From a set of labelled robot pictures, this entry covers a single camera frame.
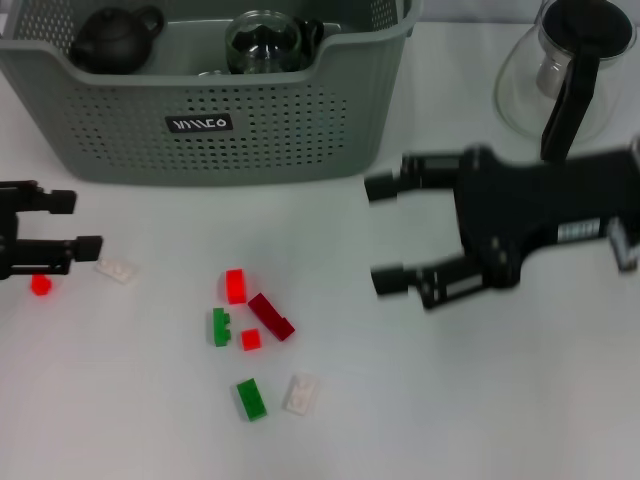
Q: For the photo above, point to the small red square brick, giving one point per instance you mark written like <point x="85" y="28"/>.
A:
<point x="250" y="340"/>

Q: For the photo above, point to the grey perforated storage bin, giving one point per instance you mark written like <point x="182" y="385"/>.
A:
<point x="125" y="150"/>

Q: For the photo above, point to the green notched brick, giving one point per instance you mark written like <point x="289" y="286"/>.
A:
<point x="219" y="330"/>

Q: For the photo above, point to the bright red rectangular brick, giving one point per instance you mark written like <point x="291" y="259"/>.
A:
<point x="235" y="287"/>

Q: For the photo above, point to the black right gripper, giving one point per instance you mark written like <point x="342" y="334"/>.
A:
<point x="530" y="210"/>

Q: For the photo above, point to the glass teacup black sleeve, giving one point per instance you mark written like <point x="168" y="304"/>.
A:
<point x="262" y="47"/>
<point x="210" y="73"/>

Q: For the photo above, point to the right gripper silver connector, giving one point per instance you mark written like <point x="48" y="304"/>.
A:
<point x="625" y="250"/>

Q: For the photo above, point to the white toy brick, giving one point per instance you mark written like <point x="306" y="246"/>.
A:
<point x="117" y="270"/>
<point x="301" y="395"/>

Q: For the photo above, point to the green rectangular brick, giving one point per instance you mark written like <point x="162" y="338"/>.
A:
<point x="251" y="400"/>

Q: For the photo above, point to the tiny red cube brick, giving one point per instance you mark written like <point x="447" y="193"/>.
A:
<point x="40" y="286"/>

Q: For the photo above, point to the dark clay teapot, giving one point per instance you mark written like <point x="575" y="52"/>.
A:
<point x="115" y="42"/>

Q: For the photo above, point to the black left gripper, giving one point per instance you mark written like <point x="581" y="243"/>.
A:
<point x="6" y="235"/>

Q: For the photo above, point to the dark red long brick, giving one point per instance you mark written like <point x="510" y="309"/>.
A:
<point x="270" y="317"/>

